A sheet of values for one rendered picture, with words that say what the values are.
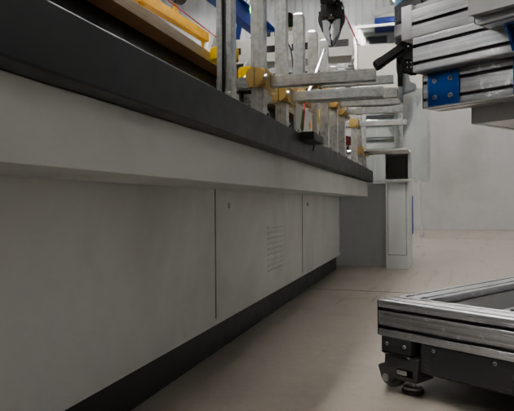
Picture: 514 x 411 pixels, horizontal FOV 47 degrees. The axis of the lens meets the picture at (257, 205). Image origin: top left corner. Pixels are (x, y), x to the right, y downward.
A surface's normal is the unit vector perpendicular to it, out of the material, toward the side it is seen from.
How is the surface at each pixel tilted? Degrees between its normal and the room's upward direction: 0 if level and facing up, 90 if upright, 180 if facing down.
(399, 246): 90
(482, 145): 90
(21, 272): 90
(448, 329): 90
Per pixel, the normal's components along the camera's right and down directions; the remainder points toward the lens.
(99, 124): 0.96, 0.00
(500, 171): -0.34, 0.00
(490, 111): -0.76, 0.00
